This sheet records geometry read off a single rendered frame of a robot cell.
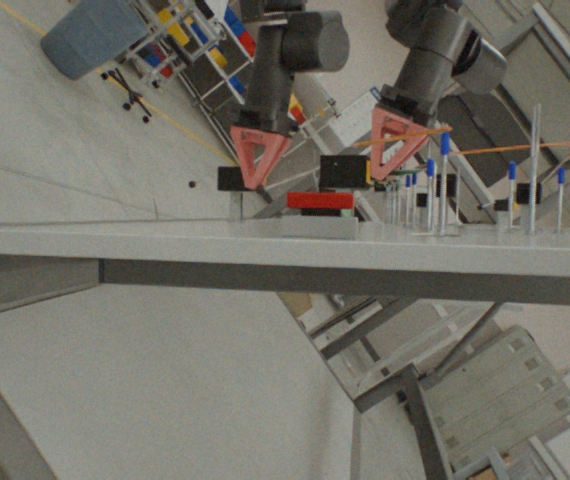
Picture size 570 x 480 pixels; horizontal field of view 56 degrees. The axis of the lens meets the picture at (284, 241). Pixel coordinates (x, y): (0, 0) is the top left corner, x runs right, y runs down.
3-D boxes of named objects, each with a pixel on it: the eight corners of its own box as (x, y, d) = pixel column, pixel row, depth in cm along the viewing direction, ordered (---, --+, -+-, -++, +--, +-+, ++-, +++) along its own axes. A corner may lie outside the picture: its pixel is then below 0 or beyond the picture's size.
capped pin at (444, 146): (431, 235, 53) (435, 124, 52) (445, 235, 53) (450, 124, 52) (436, 235, 51) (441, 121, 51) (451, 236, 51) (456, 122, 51)
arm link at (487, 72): (380, 19, 70) (430, -36, 65) (433, 58, 77) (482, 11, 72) (410, 76, 63) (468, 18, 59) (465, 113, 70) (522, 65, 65)
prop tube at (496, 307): (424, 378, 135) (508, 286, 131) (423, 375, 138) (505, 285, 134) (434, 387, 135) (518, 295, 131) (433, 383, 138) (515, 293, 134)
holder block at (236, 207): (192, 220, 102) (192, 167, 102) (255, 221, 101) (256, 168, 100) (184, 220, 98) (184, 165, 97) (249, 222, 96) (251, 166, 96)
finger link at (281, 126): (282, 194, 73) (295, 125, 72) (263, 191, 66) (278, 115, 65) (237, 185, 75) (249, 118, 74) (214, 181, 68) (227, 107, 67)
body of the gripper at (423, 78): (430, 134, 69) (456, 79, 68) (430, 119, 59) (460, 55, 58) (384, 115, 70) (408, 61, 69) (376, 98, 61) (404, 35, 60)
